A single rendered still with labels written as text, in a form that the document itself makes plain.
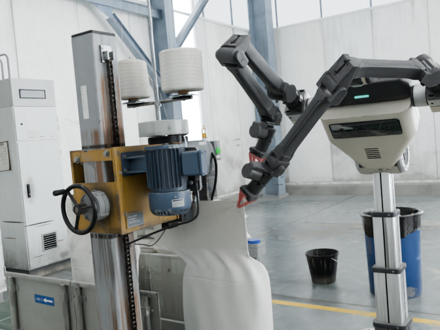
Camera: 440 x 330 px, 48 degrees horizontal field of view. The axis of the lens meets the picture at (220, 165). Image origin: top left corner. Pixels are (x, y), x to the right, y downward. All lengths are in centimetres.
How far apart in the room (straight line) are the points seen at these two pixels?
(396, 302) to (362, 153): 69
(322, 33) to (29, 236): 714
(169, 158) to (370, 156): 95
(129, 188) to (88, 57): 49
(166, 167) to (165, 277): 114
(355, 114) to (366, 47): 812
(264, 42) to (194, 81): 904
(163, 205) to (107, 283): 39
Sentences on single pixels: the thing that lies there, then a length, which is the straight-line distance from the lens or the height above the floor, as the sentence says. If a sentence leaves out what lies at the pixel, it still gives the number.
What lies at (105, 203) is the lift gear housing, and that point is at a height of 114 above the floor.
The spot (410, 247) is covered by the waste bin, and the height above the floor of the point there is 40.
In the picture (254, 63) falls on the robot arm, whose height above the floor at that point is 162.
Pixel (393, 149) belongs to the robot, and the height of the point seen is 123.
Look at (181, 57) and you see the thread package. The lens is 186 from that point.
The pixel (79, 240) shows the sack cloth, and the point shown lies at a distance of 264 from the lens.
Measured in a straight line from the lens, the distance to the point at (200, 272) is 213.
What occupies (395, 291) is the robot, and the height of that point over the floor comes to 59.
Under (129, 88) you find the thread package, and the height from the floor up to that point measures 156.
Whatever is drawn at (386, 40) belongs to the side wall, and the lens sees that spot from 1015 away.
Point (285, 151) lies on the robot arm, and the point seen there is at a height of 127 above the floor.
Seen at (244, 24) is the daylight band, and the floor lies 369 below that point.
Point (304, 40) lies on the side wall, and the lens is 1073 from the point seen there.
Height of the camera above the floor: 134
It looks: 3 degrees down
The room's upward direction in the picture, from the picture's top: 5 degrees counter-clockwise
